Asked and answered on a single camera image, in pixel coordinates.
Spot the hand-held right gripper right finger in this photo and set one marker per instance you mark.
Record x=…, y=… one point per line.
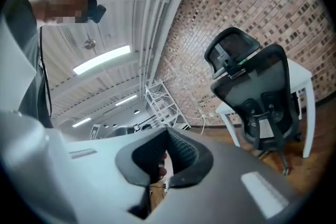
x=223, y=191

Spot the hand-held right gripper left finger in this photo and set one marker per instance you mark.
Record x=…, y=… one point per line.
x=78, y=178

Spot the black office chair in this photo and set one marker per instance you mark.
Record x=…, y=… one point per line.
x=252, y=91

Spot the person's right hand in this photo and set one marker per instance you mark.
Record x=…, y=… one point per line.
x=158, y=169

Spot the long ceiling light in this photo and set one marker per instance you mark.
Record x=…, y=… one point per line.
x=126, y=100
x=82, y=122
x=102, y=59

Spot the person's dark shirt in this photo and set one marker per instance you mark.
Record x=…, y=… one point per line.
x=34, y=86

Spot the white metal shelf unit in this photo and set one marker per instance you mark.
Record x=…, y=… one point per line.
x=162, y=105

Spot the round ceiling lamp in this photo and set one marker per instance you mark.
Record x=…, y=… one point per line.
x=90, y=44

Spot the white square table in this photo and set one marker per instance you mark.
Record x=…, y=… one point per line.
x=302, y=73

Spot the person's head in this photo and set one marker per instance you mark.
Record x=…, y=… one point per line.
x=65, y=5

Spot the black head-worn camera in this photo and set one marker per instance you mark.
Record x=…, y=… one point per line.
x=98, y=13

